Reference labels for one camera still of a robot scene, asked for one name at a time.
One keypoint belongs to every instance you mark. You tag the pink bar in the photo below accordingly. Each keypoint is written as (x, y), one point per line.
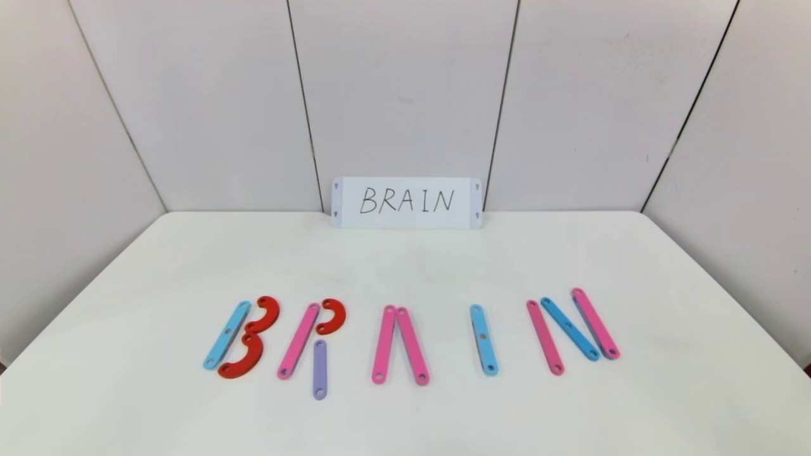
(412, 345)
(384, 345)
(595, 323)
(545, 339)
(298, 342)

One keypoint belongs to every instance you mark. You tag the large red curved piece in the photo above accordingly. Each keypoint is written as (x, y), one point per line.
(253, 358)
(271, 313)

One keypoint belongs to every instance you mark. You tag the light blue bar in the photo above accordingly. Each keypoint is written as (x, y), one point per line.
(227, 335)
(570, 329)
(483, 339)

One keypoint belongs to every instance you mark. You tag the short purple bar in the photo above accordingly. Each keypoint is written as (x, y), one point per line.
(320, 370)

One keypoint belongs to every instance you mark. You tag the white BRAIN word card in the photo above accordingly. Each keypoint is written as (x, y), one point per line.
(405, 218)

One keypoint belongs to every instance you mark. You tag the small red curved piece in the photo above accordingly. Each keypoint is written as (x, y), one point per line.
(339, 313)

